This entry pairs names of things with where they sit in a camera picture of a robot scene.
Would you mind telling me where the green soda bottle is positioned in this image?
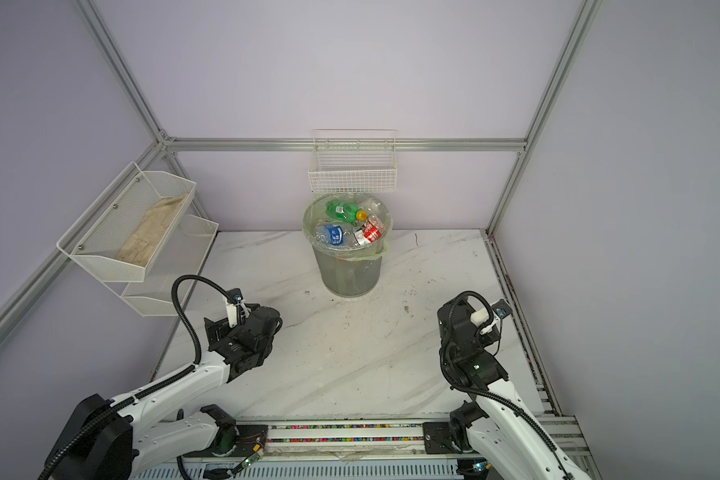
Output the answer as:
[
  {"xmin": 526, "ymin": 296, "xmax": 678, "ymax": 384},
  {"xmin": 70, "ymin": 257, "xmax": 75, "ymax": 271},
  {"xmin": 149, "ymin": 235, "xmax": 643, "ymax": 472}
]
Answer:
[{"xmin": 325, "ymin": 199, "xmax": 368, "ymax": 224}]

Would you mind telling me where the red cap crushed bottle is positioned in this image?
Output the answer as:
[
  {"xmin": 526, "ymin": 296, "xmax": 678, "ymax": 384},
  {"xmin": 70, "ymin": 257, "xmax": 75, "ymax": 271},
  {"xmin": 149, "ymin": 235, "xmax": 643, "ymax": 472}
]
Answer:
[{"xmin": 354, "ymin": 215, "xmax": 386, "ymax": 246}]

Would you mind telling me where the blue label front bottle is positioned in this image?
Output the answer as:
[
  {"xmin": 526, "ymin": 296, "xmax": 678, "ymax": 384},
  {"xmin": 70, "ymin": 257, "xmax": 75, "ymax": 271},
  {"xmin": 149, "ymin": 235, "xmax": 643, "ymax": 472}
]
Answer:
[{"xmin": 314, "ymin": 222, "xmax": 351, "ymax": 248}]

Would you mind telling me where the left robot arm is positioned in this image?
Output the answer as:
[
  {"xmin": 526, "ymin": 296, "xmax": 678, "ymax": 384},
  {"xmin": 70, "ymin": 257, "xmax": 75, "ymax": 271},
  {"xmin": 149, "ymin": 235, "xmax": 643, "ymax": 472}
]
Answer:
[{"xmin": 40, "ymin": 304, "xmax": 283, "ymax": 479}]

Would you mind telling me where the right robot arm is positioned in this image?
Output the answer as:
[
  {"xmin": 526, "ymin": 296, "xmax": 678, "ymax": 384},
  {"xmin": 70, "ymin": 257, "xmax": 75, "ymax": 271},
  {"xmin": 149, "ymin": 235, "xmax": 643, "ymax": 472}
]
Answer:
[{"xmin": 437, "ymin": 291, "xmax": 590, "ymax": 479}]

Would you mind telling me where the grey mesh waste bin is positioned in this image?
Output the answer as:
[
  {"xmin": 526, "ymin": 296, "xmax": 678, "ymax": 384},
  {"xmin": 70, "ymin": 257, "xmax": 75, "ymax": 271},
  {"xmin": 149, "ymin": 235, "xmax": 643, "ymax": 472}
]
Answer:
[{"xmin": 302, "ymin": 191, "xmax": 394, "ymax": 299}]

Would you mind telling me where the green plastic bin liner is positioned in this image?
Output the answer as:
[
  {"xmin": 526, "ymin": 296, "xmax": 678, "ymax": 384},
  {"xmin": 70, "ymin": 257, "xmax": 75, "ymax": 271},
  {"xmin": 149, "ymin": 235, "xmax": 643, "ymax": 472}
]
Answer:
[{"xmin": 302, "ymin": 192, "xmax": 393, "ymax": 260}]

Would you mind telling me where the lower white mesh shelf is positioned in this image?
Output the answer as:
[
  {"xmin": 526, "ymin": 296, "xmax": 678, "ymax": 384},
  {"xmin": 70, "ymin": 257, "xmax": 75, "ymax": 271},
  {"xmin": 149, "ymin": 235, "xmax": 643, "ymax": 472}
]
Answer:
[{"xmin": 120, "ymin": 214, "xmax": 218, "ymax": 317}]

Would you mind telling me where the white mesh shelf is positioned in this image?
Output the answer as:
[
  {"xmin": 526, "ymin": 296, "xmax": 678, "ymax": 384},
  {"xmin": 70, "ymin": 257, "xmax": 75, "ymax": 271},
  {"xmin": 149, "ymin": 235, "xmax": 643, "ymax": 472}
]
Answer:
[
  {"xmin": 56, "ymin": 162, "xmax": 196, "ymax": 283},
  {"xmin": 120, "ymin": 214, "xmax": 218, "ymax": 317}
]

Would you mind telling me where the beige cloth in shelf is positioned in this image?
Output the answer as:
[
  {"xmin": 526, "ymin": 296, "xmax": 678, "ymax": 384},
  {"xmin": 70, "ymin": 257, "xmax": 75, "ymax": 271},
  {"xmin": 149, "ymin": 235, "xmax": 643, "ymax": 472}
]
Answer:
[{"xmin": 116, "ymin": 194, "xmax": 187, "ymax": 267}]

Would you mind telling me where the upper white mesh shelf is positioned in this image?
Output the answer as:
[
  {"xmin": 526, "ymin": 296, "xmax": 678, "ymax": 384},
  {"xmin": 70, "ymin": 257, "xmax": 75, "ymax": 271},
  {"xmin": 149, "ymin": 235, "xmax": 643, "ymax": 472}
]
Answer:
[{"xmin": 56, "ymin": 162, "xmax": 196, "ymax": 283}]

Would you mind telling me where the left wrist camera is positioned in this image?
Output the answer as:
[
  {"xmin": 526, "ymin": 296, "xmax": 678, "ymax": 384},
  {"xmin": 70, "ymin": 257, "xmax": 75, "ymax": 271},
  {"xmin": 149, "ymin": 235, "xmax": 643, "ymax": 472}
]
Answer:
[{"xmin": 225, "ymin": 288, "xmax": 250, "ymax": 328}]

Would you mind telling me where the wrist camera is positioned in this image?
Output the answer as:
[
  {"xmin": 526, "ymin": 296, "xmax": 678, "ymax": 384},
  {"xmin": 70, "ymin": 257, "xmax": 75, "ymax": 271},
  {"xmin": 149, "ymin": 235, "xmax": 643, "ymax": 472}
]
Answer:
[
  {"xmin": 473, "ymin": 299, "xmax": 513, "ymax": 336},
  {"xmin": 225, "ymin": 288, "xmax": 250, "ymax": 328}
]

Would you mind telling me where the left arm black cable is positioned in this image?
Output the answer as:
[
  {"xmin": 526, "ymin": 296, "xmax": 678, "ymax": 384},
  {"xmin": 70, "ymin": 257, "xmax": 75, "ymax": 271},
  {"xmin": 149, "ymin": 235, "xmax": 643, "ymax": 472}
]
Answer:
[{"xmin": 35, "ymin": 274, "xmax": 235, "ymax": 480}]

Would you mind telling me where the aluminium front rail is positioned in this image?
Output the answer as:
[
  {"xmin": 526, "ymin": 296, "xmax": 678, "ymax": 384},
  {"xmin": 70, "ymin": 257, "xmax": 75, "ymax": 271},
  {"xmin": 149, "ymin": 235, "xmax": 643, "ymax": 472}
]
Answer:
[{"xmin": 131, "ymin": 415, "xmax": 601, "ymax": 480}]

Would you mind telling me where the white wire wall basket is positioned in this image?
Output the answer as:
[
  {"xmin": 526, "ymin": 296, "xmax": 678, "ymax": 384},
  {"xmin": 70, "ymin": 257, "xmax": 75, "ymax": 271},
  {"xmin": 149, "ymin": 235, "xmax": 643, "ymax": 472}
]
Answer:
[{"xmin": 308, "ymin": 129, "xmax": 398, "ymax": 194}]

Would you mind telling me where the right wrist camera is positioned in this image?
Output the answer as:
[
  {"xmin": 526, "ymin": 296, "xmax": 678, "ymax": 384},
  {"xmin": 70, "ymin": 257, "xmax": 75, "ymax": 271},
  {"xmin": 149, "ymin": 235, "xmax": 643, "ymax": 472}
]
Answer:
[{"xmin": 473, "ymin": 299, "xmax": 513, "ymax": 336}]

